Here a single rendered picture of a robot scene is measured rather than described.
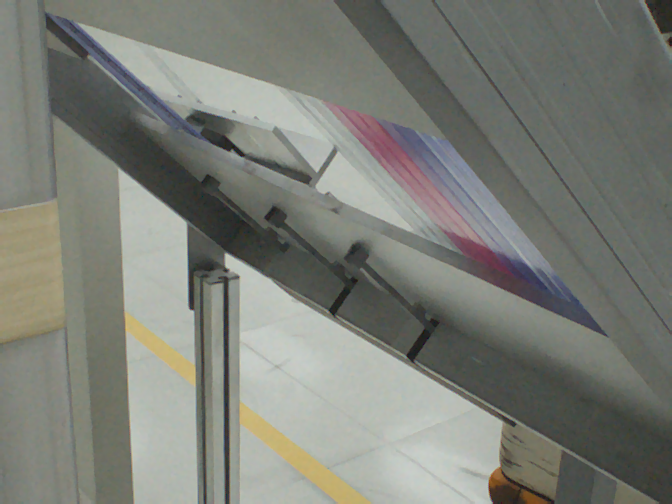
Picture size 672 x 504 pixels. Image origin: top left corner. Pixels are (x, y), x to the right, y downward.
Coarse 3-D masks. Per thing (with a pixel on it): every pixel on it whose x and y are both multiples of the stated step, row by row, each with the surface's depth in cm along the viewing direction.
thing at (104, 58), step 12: (60, 24) 77; (72, 24) 78; (72, 36) 78; (84, 36) 79; (96, 48) 80; (96, 60) 81; (108, 60) 81; (120, 72) 82; (132, 84) 83; (144, 84) 83; (144, 96) 84; (156, 96) 84; (156, 108) 85; (168, 108) 85; (168, 120) 86; (180, 120) 87; (192, 132) 88
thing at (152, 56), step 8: (144, 48) 117; (152, 48) 118; (152, 56) 118; (160, 56) 119; (152, 64) 120; (160, 64) 119; (160, 72) 121; (168, 72) 121; (168, 80) 122; (176, 80) 122; (176, 88) 123; (184, 88) 123; (184, 96) 124; (192, 96) 124
